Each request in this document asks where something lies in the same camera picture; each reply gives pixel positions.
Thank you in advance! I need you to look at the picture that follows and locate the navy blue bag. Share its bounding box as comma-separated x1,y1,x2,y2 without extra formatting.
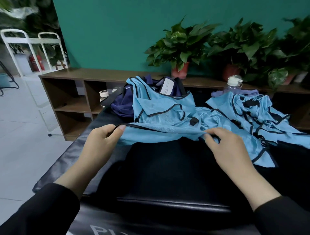
101,75,187,119

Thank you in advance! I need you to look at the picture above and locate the teal bucket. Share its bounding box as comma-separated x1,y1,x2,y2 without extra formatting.
0,73,13,89

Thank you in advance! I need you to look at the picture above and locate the wooden shelf cabinet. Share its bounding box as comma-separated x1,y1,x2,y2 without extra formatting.
40,68,310,142

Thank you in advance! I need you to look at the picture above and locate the person's left forearm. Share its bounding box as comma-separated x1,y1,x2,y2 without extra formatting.
0,167,98,235

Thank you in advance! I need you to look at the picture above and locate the white metal rack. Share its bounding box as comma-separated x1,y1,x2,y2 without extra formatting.
0,0,66,68

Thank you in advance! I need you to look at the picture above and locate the person's left hand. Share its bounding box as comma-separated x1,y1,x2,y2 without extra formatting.
79,124,127,174

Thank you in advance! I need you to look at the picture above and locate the black leather bench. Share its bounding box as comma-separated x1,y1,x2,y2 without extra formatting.
33,97,310,235

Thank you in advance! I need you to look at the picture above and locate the clear bottle silver cap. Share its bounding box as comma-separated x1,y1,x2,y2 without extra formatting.
227,75,244,90

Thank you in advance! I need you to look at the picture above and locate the green plant in white pot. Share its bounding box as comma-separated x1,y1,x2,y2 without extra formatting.
266,17,310,90

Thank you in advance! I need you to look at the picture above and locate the green plant in red pot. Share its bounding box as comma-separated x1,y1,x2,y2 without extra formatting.
144,17,221,79
206,18,282,82

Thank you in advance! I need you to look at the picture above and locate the person's right forearm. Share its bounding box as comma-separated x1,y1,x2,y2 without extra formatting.
240,167,310,235

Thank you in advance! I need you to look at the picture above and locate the person's right hand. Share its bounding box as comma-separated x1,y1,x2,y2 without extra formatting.
202,127,257,184

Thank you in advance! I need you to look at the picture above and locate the red bottle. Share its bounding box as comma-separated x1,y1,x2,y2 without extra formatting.
29,54,45,72

